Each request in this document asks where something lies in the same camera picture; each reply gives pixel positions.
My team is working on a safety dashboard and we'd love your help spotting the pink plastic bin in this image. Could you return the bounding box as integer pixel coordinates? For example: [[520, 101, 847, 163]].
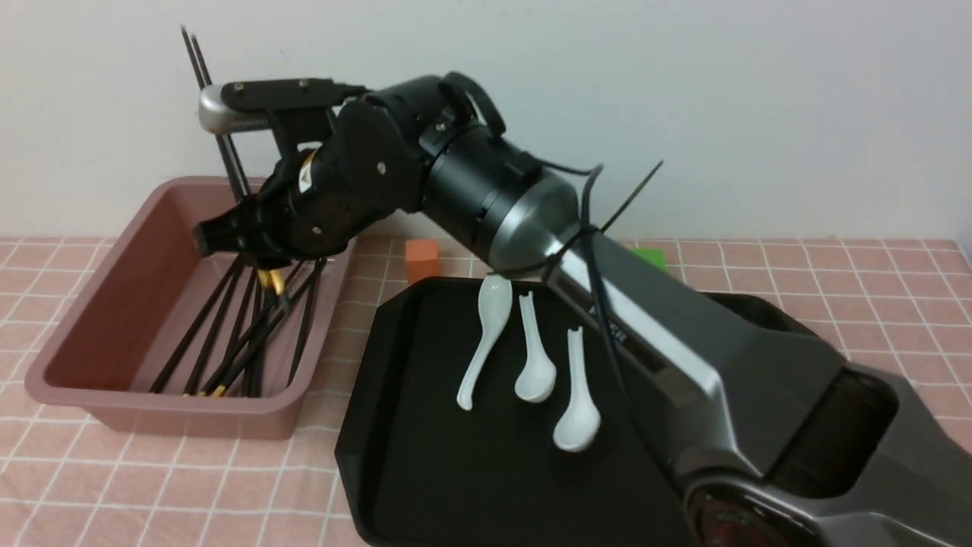
[[25, 176, 351, 440]]

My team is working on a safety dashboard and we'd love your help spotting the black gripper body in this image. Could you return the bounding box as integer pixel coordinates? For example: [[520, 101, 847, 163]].
[[251, 100, 426, 263]]

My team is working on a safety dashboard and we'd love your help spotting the orange block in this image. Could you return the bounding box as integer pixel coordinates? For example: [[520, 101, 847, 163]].
[[404, 239, 441, 285]]

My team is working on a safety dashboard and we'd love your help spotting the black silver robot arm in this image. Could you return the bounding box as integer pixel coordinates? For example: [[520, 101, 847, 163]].
[[194, 68, 970, 546]]

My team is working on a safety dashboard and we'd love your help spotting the black cable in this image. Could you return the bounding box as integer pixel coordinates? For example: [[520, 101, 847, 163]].
[[486, 156, 669, 426]]

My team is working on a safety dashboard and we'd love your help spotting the green block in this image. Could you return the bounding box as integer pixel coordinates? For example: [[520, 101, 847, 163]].
[[632, 247, 667, 271]]

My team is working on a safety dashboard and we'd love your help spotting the white ceramic spoon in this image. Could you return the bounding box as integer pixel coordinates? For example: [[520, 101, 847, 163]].
[[457, 273, 513, 411], [514, 292, 557, 403], [553, 327, 601, 453]]

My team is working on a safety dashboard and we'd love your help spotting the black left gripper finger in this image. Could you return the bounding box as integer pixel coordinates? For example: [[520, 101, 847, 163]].
[[191, 214, 263, 258]]

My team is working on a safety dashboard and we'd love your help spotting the black gold-tipped chopstick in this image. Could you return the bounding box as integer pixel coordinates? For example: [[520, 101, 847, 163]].
[[199, 283, 305, 397]]

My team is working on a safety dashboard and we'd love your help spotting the black plastic tray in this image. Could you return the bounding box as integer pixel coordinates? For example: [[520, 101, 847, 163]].
[[334, 277, 783, 547]]

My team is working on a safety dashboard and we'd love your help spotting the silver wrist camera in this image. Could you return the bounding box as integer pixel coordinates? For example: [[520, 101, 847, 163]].
[[198, 77, 365, 153]]

